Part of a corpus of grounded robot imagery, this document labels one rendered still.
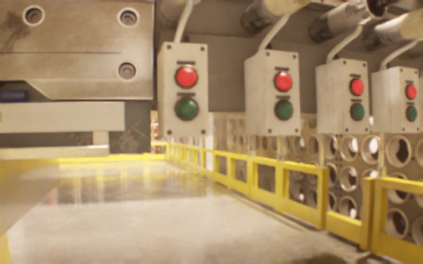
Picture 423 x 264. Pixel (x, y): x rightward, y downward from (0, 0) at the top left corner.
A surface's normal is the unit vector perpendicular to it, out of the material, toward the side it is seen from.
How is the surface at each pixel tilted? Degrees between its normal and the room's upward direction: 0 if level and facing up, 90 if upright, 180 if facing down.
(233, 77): 90
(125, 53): 90
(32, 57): 90
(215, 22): 90
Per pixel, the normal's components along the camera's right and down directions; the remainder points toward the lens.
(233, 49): 0.31, 0.01
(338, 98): -0.95, 0.02
